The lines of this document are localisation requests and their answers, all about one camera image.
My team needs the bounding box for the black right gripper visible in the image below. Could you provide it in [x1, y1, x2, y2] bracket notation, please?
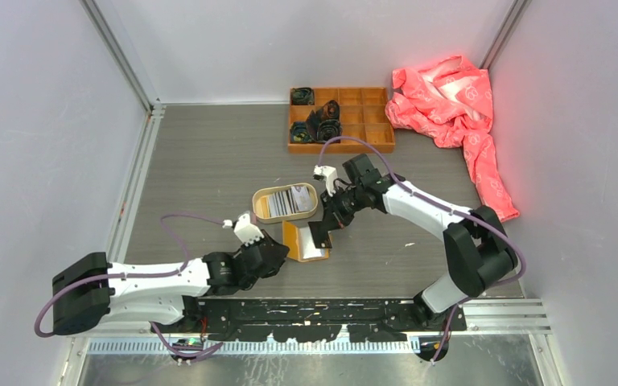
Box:
[320, 184, 366, 232]

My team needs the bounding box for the orange leather card holder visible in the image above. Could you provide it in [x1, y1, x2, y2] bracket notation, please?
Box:
[282, 221, 330, 263]

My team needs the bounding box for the beige oval card tray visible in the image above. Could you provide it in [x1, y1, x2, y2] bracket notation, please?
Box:
[252, 183, 319, 224]

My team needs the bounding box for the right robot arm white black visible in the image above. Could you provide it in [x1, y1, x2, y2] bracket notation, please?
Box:
[308, 154, 519, 331]

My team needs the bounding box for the stack of credit cards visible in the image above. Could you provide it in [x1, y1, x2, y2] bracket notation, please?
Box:
[267, 185, 315, 217]

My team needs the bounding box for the dark rolled fabric bottom left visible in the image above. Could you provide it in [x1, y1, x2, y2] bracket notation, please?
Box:
[289, 121, 315, 144]

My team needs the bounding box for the dark rolled fabric bottom centre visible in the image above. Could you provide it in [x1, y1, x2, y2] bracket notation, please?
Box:
[315, 119, 342, 143]

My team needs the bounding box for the orange wooden compartment tray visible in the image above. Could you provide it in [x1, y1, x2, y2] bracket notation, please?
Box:
[287, 87, 396, 154]

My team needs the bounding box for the dark rolled fabric top left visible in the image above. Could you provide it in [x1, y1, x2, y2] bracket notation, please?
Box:
[290, 87, 315, 105]

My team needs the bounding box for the pink crumpled cloth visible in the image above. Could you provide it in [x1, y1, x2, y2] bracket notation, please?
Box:
[385, 55, 520, 222]

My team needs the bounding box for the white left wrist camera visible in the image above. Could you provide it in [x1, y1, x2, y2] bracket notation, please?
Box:
[233, 211, 264, 246]

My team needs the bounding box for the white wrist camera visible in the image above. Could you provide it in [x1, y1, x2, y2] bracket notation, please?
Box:
[313, 165, 338, 197]
[233, 211, 264, 246]

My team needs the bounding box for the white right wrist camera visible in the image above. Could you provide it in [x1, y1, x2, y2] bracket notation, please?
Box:
[313, 165, 338, 197]

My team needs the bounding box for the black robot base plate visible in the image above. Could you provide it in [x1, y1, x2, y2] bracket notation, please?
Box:
[151, 297, 468, 345]

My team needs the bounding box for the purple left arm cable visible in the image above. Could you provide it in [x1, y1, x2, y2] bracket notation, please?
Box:
[34, 211, 236, 364]

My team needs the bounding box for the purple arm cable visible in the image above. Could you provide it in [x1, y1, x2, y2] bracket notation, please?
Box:
[34, 211, 236, 364]
[317, 136, 528, 364]

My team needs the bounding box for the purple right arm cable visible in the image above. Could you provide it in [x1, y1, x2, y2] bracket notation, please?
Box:
[317, 136, 528, 364]

